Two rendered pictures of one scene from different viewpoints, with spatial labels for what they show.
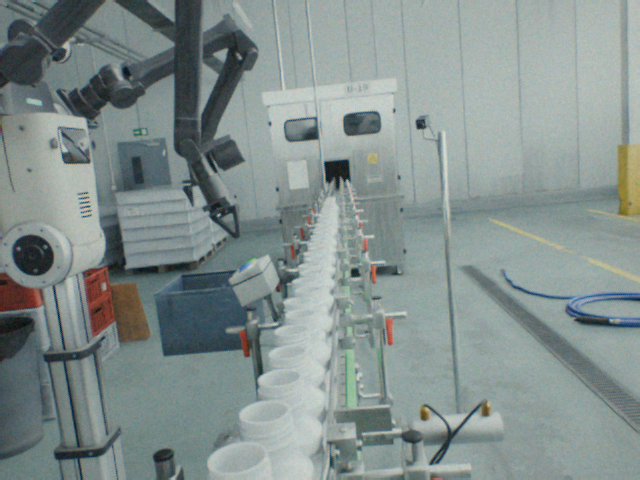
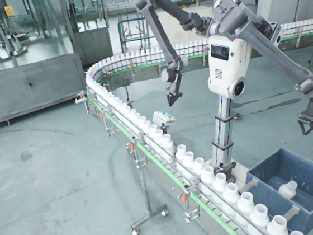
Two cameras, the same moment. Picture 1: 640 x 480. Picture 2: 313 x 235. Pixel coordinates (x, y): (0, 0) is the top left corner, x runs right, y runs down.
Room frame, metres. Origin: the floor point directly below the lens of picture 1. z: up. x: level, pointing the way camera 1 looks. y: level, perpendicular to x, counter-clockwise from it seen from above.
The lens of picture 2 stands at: (2.25, -0.57, 1.85)
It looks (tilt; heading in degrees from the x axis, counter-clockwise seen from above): 32 degrees down; 147
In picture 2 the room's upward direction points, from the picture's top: 7 degrees counter-clockwise
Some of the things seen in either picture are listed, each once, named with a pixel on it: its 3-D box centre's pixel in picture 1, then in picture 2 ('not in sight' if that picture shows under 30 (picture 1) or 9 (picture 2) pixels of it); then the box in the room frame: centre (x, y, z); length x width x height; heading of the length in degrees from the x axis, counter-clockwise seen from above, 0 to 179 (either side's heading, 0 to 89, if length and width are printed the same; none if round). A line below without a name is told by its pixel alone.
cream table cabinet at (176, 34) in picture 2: not in sight; (185, 38); (-1.75, 3.21, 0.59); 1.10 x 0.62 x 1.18; 69
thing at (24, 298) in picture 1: (22, 281); not in sight; (3.38, 1.84, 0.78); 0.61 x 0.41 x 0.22; 4
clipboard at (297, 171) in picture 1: (297, 173); not in sight; (6.02, 0.16, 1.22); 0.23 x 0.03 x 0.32; 87
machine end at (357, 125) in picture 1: (338, 182); not in sight; (6.77, -0.30, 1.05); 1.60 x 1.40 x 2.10; 177
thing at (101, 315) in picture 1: (72, 320); not in sight; (4.08, 1.90, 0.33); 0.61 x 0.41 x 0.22; 0
